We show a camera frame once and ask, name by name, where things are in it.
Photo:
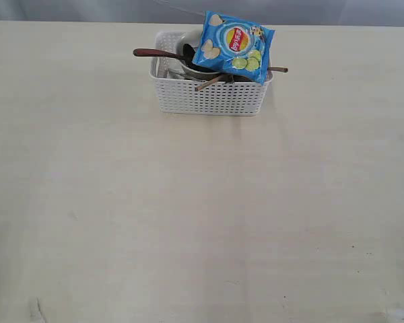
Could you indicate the blue potato chips bag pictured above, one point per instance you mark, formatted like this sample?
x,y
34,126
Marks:
x,y
234,46

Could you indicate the white ceramic bowl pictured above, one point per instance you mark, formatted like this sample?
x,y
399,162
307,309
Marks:
x,y
193,39

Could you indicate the brown wooden spoon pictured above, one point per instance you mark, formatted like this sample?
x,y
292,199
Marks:
x,y
148,52

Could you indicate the stainless steel cup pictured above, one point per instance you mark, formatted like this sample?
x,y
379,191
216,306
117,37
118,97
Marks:
x,y
188,54

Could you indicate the white perforated plastic basket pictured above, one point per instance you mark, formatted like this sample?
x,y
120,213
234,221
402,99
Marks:
x,y
179,96

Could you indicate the brown wooden chopstick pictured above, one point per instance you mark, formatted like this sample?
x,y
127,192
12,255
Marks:
x,y
278,69
209,83

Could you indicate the silver metal fork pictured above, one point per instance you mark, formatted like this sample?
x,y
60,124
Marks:
x,y
174,74

